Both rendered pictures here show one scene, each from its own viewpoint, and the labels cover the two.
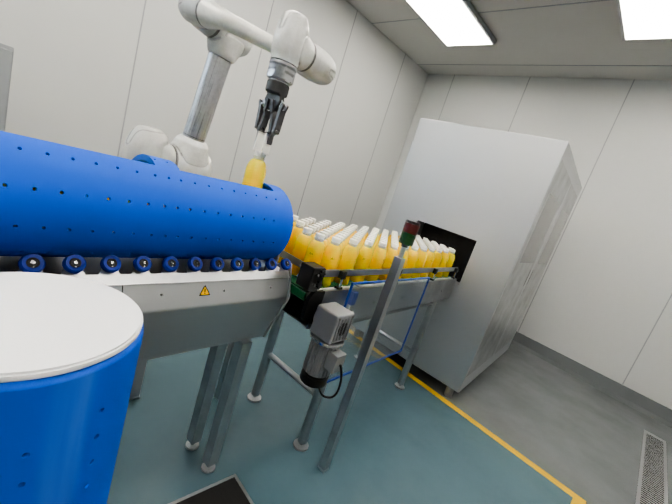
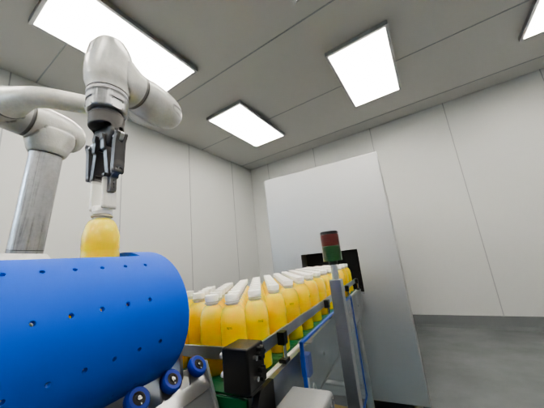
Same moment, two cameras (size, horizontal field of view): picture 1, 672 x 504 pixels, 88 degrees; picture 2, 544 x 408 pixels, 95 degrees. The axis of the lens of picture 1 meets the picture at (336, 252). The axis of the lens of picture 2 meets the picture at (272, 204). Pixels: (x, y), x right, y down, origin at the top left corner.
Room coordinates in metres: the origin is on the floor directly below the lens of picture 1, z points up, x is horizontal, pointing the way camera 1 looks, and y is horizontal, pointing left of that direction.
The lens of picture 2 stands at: (0.62, 0.08, 1.18)
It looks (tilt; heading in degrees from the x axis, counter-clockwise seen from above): 13 degrees up; 350
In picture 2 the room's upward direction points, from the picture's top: 6 degrees counter-clockwise
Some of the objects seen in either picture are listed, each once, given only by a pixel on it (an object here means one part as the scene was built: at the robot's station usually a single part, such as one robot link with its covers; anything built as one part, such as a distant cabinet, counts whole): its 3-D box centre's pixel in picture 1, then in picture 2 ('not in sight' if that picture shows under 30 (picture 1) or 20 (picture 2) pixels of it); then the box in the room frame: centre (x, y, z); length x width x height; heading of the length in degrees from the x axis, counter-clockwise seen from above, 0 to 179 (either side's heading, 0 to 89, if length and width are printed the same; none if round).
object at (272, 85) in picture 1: (275, 96); (106, 133); (1.22, 0.35, 1.52); 0.08 x 0.07 x 0.09; 53
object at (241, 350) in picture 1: (225, 406); not in sight; (1.25, 0.24, 0.31); 0.06 x 0.06 x 0.63; 54
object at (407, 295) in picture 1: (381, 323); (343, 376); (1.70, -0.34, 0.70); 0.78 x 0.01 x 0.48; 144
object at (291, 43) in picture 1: (293, 41); (114, 71); (1.23, 0.35, 1.70); 0.13 x 0.11 x 0.16; 149
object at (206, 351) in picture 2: (283, 254); (189, 350); (1.41, 0.21, 0.96); 0.40 x 0.01 x 0.03; 54
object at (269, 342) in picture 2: (410, 270); (332, 297); (1.94, -0.43, 0.96); 1.60 x 0.01 x 0.03; 144
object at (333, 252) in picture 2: (407, 238); (331, 253); (1.44, -0.26, 1.18); 0.06 x 0.06 x 0.05
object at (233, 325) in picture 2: (312, 259); (234, 336); (1.37, 0.08, 0.99); 0.07 x 0.07 x 0.19
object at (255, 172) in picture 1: (253, 182); (100, 256); (1.22, 0.35, 1.23); 0.07 x 0.07 x 0.19
